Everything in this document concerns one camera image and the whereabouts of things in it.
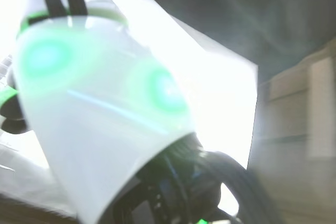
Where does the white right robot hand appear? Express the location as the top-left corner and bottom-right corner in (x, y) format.
(0, 0), (268, 224)

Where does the beige cabinet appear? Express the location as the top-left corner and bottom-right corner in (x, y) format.
(257, 41), (336, 224)

